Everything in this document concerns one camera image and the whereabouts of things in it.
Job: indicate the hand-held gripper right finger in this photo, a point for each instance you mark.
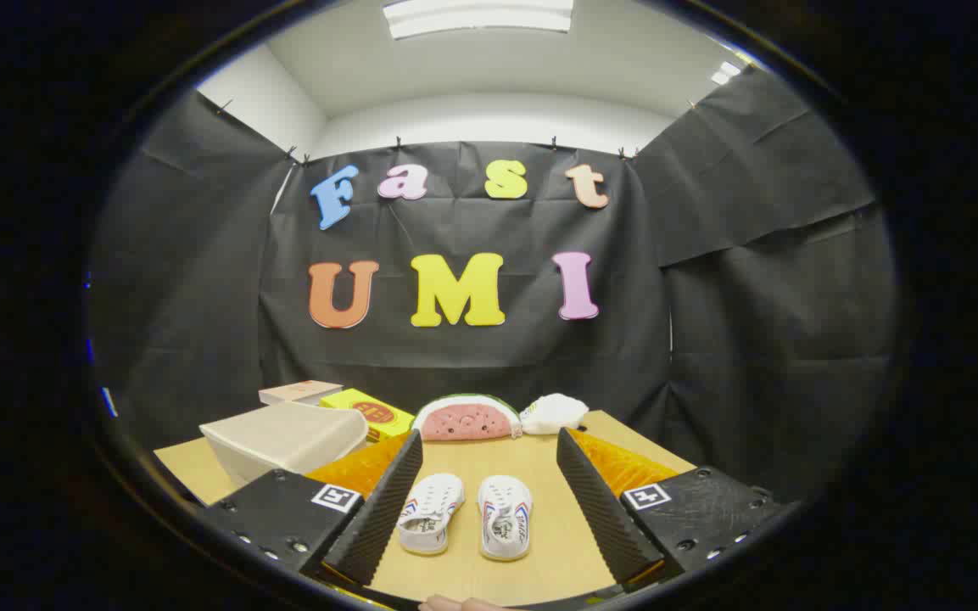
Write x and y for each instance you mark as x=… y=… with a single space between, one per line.
x=603 y=509

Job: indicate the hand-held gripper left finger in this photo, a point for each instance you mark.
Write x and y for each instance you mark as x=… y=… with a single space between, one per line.
x=374 y=518

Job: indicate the white canvas shoe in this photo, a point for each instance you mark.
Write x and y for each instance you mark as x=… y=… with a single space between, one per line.
x=429 y=513
x=505 y=518

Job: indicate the beige fabric storage box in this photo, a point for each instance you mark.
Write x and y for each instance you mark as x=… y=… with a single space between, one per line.
x=285 y=437

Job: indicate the yellow book with red circle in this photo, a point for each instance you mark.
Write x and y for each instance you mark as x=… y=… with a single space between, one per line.
x=374 y=412

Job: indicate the white plush toy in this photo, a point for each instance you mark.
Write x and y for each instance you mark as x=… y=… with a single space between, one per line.
x=555 y=413

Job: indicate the watermelon slice plush toy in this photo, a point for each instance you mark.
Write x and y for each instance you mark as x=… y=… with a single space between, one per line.
x=467 y=420

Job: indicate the beige book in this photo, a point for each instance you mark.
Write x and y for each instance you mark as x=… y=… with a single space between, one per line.
x=298 y=391

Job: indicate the black backdrop cloth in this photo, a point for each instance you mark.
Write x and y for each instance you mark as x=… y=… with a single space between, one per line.
x=455 y=365

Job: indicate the small ceiling light panel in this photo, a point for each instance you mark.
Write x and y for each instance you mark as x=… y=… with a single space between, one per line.
x=724 y=72

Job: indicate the long ceiling light panel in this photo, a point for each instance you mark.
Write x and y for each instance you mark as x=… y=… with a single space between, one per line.
x=478 y=17

